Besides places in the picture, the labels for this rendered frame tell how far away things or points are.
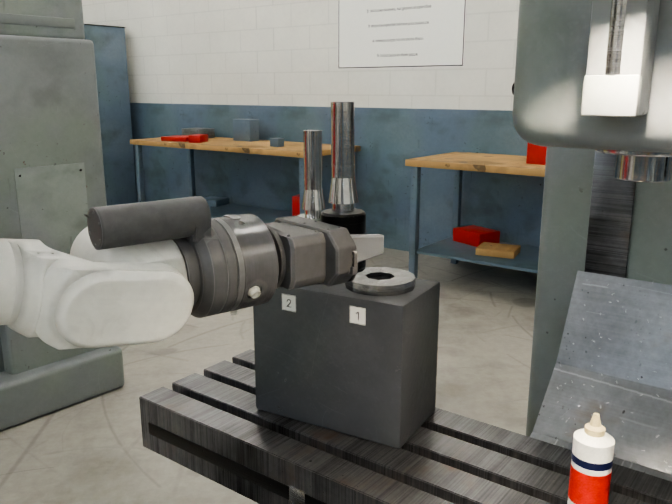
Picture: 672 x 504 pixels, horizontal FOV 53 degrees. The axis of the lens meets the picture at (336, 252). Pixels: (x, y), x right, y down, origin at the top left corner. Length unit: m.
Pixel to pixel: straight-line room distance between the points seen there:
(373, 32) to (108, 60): 3.19
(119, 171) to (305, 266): 7.33
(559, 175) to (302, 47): 5.35
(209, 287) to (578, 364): 0.65
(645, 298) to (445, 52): 4.57
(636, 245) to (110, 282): 0.78
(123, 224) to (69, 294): 0.07
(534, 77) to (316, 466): 0.50
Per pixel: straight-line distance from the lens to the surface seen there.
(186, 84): 7.44
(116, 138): 7.89
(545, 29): 0.61
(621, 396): 1.05
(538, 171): 4.33
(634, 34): 0.55
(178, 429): 0.98
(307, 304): 0.85
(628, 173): 0.66
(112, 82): 7.87
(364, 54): 5.92
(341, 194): 0.69
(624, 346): 1.06
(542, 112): 0.60
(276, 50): 6.54
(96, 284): 0.52
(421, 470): 0.83
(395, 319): 0.80
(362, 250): 0.69
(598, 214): 1.08
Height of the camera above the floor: 1.36
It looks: 14 degrees down
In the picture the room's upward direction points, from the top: straight up
